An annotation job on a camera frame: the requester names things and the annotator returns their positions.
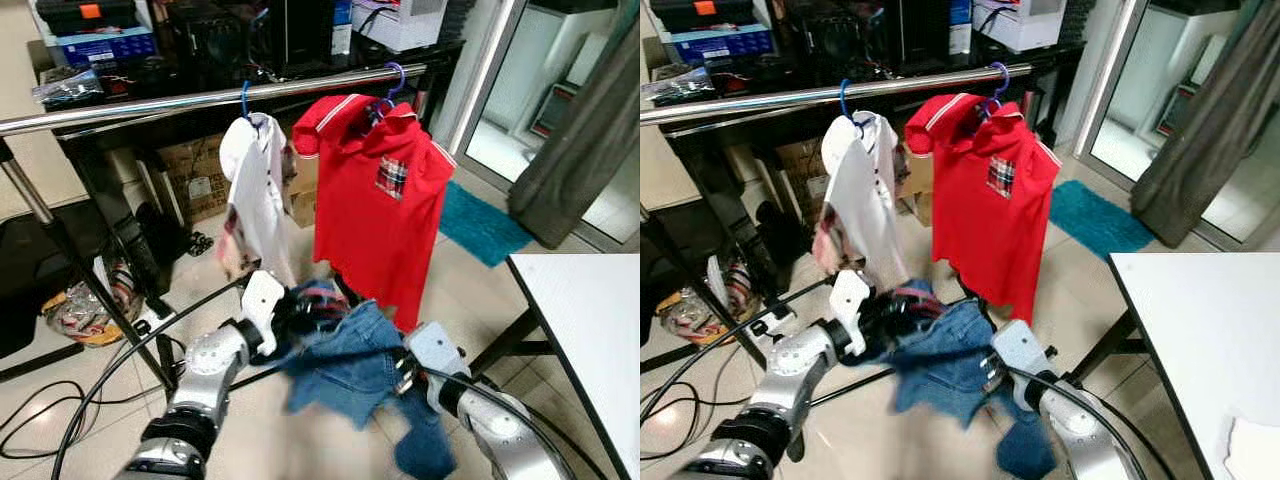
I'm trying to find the blue storage box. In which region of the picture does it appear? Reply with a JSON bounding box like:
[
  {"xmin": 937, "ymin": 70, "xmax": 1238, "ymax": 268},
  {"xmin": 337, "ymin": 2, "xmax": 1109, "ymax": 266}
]
[
  {"xmin": 665, "ymin": 22, "xmax": 776, "ymax": 63},
  {"xmin": 55, "ymin": 25, "xmax": 158, "ymax": 67}
]

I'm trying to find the black case orange latch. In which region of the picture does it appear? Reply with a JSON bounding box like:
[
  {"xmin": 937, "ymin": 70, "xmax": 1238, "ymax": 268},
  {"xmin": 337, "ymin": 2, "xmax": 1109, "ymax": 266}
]
[
  {"xmin": 33, "ymin": 0, "xmax": 141, "ymax": 36},
  {"xmin": 648, "ymin": 0, "xmax": 761, "ymax": 33}
]

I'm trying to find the sliding glass door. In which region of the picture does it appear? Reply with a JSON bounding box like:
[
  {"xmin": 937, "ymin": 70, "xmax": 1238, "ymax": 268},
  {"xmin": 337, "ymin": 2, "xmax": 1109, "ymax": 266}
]
[
  {"xmin": 1055, "ymin": 0, "xmax": 1280, "ymax": 251},
  {"xmin": 430, "ymin": 0, "xmax": 641, "ymax": 253}
]

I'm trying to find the teal rug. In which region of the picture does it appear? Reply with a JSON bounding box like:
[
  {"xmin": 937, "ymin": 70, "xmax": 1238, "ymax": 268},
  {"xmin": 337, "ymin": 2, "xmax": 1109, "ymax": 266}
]
[
  {"xmin": 1048, "ymin": 180, "xmax": 1157, "ymax": 263},
  {"xmin": 437, "ymin": 180, "xmax": 537, "ymax": 269}
]

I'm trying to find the white carton box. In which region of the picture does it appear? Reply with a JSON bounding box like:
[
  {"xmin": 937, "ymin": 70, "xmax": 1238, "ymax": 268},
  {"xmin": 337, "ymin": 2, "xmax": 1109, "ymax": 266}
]
[
  {"xmin": 972, "ymin": 0, "xmax": 1069, "ymax": 53},
  {"xmin": 350, "ymin": 0, "xmax": 448, "ymax": 53}
]

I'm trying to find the grey folding table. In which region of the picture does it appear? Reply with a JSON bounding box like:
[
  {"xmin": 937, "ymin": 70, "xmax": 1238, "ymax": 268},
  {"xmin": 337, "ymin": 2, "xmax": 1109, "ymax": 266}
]
[
  {"xmin": 1065, "ymin": 252, "xmax": 1280, "ymax": 480},
  {"xmin": 468, "ymin": 253, "xmax": 641, "ymax": 480}
]

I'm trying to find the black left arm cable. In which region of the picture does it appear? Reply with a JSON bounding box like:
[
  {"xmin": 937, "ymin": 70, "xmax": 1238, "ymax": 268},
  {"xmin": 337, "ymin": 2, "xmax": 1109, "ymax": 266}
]
[
  {"xmin": 640, "ymin": 278, "xmax": 836, "ymax": 431},
  {"xmin": 50, "ymin": 278, "xmax": 253, "ymax": 480}
]

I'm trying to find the blue denim garment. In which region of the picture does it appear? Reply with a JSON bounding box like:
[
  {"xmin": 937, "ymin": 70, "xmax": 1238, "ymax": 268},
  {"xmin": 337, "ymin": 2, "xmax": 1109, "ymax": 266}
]
[
  {"xmin": 880, "ymin": 298, "xmax": 1061, "ymax": 479},
  {"xmin": 280, "ymin": 298, "xmax": 461, "ymax": 479}
]

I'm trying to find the cardboard box with label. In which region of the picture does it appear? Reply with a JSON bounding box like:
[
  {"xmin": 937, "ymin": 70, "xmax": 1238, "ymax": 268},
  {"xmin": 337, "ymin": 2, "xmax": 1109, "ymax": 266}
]
[
  {"xmin": 775, "ymin": 140, "xmax": 836, "ymax": 226},
  {"xmin": 155, "ymin": 135, "xmax": 233, "ymax": 226}
]

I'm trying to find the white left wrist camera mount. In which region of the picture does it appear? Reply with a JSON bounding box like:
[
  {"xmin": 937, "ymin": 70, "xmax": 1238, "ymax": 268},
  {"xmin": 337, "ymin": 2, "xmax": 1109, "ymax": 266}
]
[
  {"xmin": 240, "ymin": 270, "xmax": 289, "ymax": 358},
  {"xmin": 828, "ymin": 270, "xmax": 873, "ymax": 358}
]

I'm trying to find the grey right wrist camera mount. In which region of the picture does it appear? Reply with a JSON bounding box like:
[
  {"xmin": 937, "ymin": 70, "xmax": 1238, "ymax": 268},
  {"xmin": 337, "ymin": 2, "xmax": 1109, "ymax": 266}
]
[
  {"xmin": 405, "ymin": 322, "xmax": 471, "ymax": 398},
  {"xmin": 990, "ymin": 320, "xmax": 1058, "ymax": 389}
]

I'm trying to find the metal clothes rack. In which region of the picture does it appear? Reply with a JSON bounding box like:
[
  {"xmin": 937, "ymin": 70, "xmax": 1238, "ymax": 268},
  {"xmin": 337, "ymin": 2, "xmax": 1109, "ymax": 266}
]
[
  {"xmin": 640, "ymin": 62, "xmax": 1011, "ymax": 346},
  {"xmin": 0, "ymin": 62, "xmax": 433, "ymax": 401}
]

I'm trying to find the white polo shirt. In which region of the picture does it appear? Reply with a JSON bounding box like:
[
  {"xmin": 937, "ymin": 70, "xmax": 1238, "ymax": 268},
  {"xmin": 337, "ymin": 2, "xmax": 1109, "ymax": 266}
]
[
  {"xmin": 217, "ymin": 113, "xmax": 299, "ymax": 288},
  {"xmin": 812, "ymin": 110, "xmax": 911, "ymax": 293}
]

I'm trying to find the grey curtain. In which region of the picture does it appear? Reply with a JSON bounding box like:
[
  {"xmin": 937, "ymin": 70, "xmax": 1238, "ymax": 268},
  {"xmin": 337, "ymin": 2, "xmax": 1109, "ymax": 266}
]
[
  {"xmin": 507, "ymin": 0, "xmax": 641, "ymax": 251},
  {"xmin": 1130, "ymin": 0, "xmax": 1280, "ymax": 247}
]

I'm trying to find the blue plastic hanger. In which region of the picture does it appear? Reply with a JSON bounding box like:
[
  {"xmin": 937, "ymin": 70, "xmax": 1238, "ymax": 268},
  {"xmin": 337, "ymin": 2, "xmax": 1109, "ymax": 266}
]
[
  {"xmin": 838, "ymin": 78, "xmax": 866, "ymax": 129},
  {"xmin": 372, "ymin": 62, "xmax": 407, "ymax": 119},
  {"xmin": 238, "ymin": 80, "xmax": 266, "ymax": 129},
  {"xmin": 982, "ymin": 62, "xmax": 1013, "ymax": 113}
]

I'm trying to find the red polo shirt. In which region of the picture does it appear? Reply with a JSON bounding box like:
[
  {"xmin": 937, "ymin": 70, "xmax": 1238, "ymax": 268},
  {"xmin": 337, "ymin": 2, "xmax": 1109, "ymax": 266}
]
[
  {"xmin": 292, "ymin": 93, "xmax": 459, "ymax": 334},
  {"xmin": 905, "ymin": 92, "xmax": 1064, "ymax": 324}
]

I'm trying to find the white printed t-shirt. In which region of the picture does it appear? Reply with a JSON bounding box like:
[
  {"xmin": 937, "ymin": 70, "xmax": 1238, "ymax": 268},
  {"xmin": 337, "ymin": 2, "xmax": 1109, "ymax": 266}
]
[{"xmin": 1225, "ymin": 415, "xmax": 1280, "ymax": 480}]

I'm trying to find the clear floor bag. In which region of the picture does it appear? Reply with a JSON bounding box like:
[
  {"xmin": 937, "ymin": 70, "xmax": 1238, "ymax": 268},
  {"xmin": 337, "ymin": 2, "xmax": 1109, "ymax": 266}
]
[
  {"xmin": 45, "ymin": 258, "xmax": 136, "ymax": 348},
  {"xmin": 655, "ymin": 255, "xmax": 751, "ymax": 346}
]

